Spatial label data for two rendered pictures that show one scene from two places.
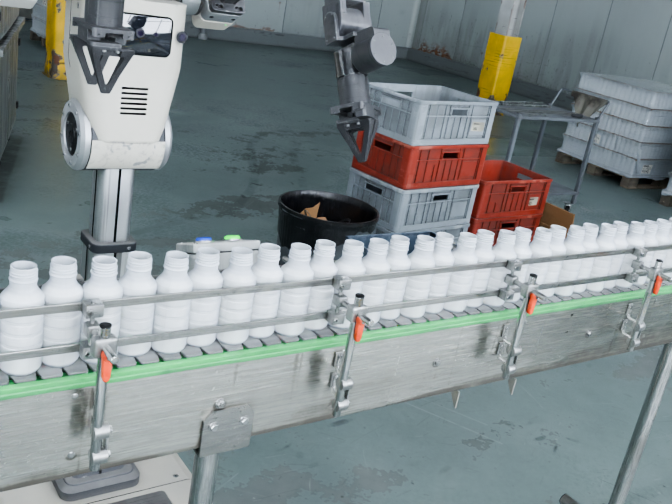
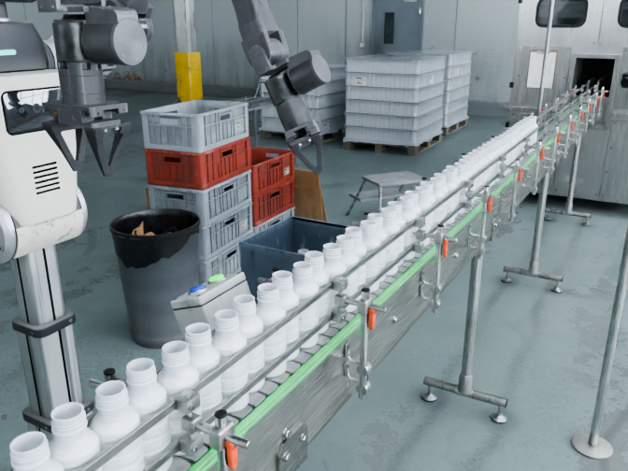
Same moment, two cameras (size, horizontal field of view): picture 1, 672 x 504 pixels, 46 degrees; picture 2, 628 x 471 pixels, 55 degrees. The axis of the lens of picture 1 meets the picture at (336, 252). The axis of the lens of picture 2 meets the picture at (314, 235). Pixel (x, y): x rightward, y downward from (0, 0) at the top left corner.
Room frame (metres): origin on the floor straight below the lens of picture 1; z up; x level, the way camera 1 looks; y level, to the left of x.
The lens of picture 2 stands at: (0.33, 0.45, 1.59)
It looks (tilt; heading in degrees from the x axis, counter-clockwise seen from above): 19 degrees down; 337
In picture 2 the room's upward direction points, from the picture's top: straight up
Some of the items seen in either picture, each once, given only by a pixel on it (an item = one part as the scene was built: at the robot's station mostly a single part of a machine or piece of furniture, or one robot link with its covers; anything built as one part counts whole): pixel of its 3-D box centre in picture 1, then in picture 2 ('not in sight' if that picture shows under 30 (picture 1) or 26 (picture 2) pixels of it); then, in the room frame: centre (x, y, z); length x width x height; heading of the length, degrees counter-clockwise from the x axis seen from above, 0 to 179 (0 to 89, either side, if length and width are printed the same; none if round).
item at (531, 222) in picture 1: (481, 222); (253, 198); (4.59, -0.83, 0.33); 0.61 x 0.41 x 0.22; 131
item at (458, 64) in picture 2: not in sight; (428, 90); (8.62, -4.98, 0.59); 1.25 x 1.03 x 1.17; 129
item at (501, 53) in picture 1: (496, 74); (189, 83); (11.60, -1.80, 0.55); 0.40 x 0.40 x 1.10; 38
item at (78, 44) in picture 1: (96, 56); (79, 139); (1.24, 0.42, 1.44); 0.07 x 0.07 x 0.09; 38
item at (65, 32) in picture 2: not in sight; (79, 41); (1.22, 0.41, 1.57); 0.07 x 0.06 x 0.07; 38
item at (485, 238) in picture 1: (477, 268); (392, 234); (1.60, -0.30, 1.08); 0.06 x 0.06 x 0.17
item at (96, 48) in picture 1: (104, 61); (97, 141); (1.21, 0.40, 1.44); 0.07 x 0.07 x 0.09; 38
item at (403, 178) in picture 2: not in sight; (386, 198); (4.59, -1.99, 0.21); 0.61 x 0.47 x 0.41; 1
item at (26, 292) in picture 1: (21, 317); (118, 443); (1.02, 0.43, 1.08); 0.06 x 0.06 x 0.17
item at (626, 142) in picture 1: (638, 130); (310, 101); (8.73, -3.01, 0.50); 1.23 x 1.05 x 1.00; 126
